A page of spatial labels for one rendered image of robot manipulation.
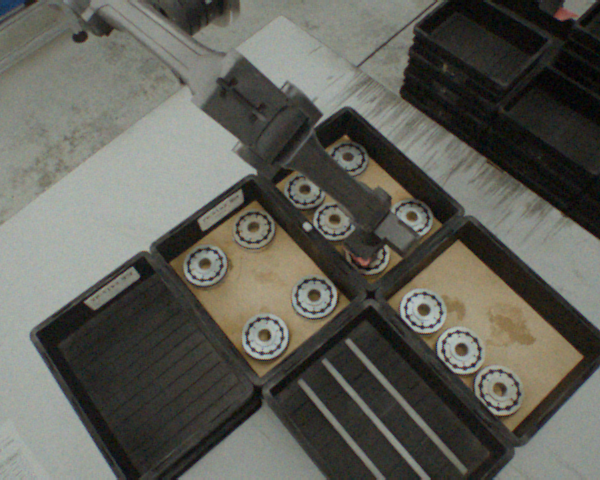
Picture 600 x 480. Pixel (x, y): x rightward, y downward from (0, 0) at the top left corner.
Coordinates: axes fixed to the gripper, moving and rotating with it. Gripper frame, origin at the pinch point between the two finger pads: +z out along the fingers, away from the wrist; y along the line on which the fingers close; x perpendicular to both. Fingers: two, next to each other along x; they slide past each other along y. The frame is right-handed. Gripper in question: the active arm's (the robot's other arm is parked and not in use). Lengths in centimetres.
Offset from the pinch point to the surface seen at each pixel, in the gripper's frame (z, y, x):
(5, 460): 17, -90, 28
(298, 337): 4.0, -24.5, -2.2
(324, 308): 1.0, -16.3, -2.3
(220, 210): -2.4, -17.1, 30.7
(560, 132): 49, 104, -8
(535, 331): 4.1, 13.2, -38.5
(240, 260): 4.0, -21.1, 20.5
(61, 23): 73, 15, 202
